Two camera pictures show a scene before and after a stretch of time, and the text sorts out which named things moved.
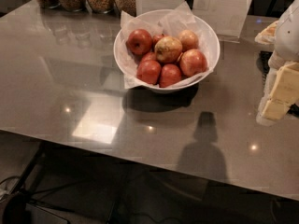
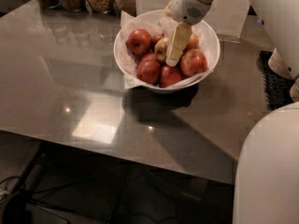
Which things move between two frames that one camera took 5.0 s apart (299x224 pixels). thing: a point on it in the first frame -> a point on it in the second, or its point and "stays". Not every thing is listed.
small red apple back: [156, 38] stays
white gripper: [288, 37] -> [187, 7]
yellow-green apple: [167, 49] stays
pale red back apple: [189, 40] stays
